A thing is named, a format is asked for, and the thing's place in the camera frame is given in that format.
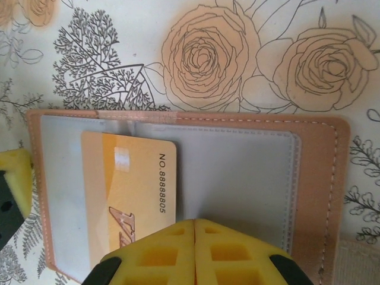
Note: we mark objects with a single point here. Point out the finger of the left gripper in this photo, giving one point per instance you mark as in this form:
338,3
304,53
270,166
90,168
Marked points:
15,190

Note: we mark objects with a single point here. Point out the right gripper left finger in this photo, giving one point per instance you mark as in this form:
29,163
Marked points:
160,261

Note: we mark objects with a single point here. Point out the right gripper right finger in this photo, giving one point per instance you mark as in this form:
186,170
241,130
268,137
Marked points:
231,261

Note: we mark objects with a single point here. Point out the gold card number 88888805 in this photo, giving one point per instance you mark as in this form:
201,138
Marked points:
142,178

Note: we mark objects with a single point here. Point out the pink leather card holder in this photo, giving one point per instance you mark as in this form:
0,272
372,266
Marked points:
314,178

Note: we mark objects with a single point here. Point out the floral patterned table cover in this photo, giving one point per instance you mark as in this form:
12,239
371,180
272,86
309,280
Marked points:
207,59

